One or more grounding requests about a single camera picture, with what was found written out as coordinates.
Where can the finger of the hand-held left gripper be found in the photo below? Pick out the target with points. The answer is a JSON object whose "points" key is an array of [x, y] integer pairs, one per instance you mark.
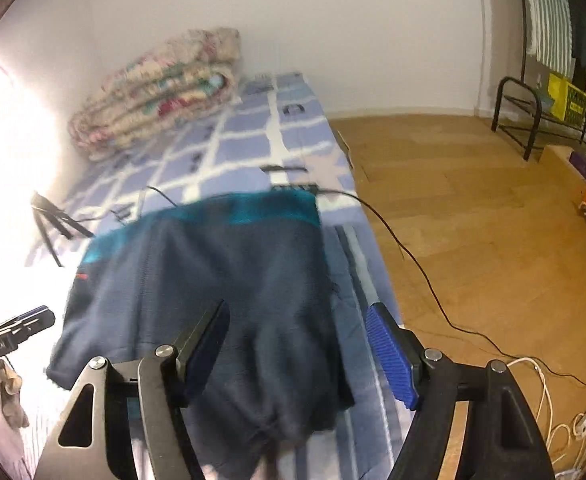
{"points": [[33, 320]]}

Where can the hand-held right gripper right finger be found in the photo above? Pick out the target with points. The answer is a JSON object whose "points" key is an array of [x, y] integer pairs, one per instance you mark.
{"points": [[390, 355]]}

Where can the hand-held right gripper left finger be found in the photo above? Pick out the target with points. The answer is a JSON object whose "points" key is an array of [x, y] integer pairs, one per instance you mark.
{"points": [[205, 355]]}

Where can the teal plaid fleece jacket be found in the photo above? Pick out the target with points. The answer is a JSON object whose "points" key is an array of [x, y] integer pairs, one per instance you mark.
{"points": [[223, 260]]}

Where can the black metal clothes rack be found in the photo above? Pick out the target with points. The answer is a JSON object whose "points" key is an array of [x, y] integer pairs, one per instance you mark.
{"points": [[515, 79]]}

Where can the person's left hand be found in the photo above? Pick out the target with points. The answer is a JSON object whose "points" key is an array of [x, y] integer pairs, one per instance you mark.
{"points": [[8, 400]]}

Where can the blue checked bed sheet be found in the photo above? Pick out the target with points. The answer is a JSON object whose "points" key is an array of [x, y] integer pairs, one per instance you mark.
{"points": [[233, 135]]}

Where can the cardboard box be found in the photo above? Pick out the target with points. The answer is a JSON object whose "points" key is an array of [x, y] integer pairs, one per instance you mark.
{"points": [[558, 152]]}

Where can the folded floral quilt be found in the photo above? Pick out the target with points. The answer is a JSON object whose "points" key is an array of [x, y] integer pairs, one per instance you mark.
{"points": [[163, 90]]}

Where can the yellow box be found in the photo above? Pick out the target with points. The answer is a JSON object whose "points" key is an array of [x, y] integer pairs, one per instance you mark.
{"points": [[568, 100]]}

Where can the green striped towel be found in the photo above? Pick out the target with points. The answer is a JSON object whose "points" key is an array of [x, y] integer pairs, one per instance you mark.
{"points": [[548, 15]]}

